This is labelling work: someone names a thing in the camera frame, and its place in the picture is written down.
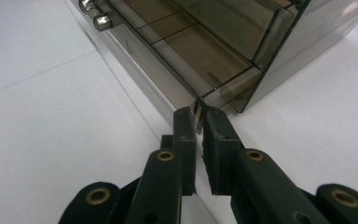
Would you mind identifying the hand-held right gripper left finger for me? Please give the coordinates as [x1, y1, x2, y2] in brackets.
[161, 106, 198, 196]

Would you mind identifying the smoky transparent drawer box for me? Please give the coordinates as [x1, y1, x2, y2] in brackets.
[173, 0, 358, 115]

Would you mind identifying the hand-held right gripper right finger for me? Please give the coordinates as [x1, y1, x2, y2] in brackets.
[202, 106, 243, 196]

